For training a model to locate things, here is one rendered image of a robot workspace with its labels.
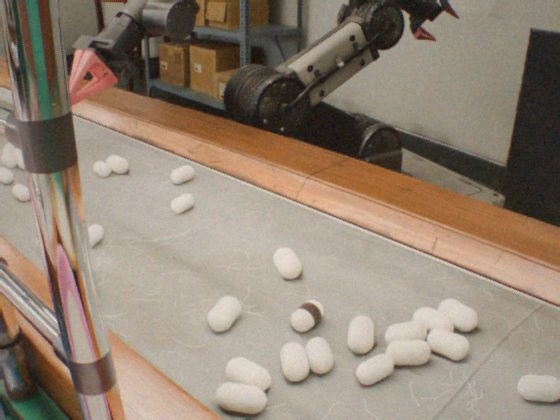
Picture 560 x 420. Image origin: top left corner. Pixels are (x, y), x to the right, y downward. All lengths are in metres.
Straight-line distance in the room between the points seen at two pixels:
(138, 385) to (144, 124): 0.58
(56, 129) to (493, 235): 0.46
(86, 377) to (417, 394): 0.24
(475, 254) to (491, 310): 0.08
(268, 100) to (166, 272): 0.56
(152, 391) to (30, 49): 0.24
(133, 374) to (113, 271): 0.18
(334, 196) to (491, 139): 2.09
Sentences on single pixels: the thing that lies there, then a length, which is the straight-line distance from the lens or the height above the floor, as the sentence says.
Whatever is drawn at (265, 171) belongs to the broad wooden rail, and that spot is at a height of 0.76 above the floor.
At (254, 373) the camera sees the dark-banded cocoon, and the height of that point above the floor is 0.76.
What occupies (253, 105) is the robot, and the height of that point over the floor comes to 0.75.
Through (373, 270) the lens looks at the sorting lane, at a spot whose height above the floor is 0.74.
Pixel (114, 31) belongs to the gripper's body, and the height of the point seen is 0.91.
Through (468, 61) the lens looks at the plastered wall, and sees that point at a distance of 2.71.
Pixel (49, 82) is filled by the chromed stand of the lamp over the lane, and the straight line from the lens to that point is 0.22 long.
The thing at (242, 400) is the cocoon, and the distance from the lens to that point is 0.39.
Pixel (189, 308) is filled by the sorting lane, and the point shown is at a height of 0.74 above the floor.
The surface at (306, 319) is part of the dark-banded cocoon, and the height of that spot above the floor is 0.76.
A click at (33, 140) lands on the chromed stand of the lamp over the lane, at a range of 0.23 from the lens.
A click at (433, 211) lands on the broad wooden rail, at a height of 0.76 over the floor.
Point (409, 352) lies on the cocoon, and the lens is 0.43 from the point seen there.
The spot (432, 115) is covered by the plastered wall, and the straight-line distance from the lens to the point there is 2.86.
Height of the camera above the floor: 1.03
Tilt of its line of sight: 26 degrees down
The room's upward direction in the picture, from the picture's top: 1 degrees clockwise
